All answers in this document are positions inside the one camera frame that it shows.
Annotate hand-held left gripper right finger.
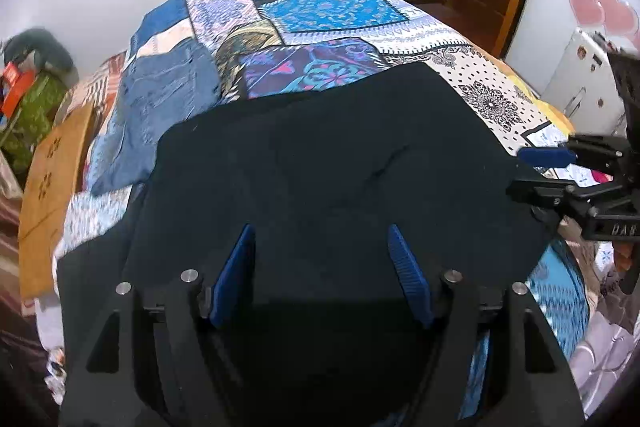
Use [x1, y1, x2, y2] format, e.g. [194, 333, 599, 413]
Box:
[387, 223, 586, 427]

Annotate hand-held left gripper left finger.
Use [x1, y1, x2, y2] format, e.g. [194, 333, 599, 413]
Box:
[59, 223, 256, 427]

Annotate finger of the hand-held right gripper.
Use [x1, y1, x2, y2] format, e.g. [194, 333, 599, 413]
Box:
[517, 134, 626, 170]
[506, 178, 598, 223]

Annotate black pants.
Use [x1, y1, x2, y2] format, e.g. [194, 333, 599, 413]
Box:
[54, 62, 551, 427]

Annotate white appliance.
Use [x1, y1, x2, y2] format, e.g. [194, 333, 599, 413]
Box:
[542, 27, 629, 139]

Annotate pale lilac floral sheet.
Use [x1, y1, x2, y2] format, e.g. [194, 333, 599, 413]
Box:
[565, 227, 640, 414]

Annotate blue jeans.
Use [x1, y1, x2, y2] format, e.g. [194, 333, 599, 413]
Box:
[90, 38, 224, 196]

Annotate brown cardboard sheet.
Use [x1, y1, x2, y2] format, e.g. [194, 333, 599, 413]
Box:
[17, 99, 97, 299]

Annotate orange striped bedsheet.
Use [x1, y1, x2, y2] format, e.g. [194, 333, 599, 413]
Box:
[64, 51, 129, 108]

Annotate green patterned storage box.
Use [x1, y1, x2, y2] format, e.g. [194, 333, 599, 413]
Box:
[0, 72, 69, 174]

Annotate blue patchwork blanket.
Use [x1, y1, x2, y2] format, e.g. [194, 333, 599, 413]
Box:
[52, 0, 592, 419]

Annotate orange-red box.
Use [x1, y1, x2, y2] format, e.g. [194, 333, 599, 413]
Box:
[0, 62, 37, 118]

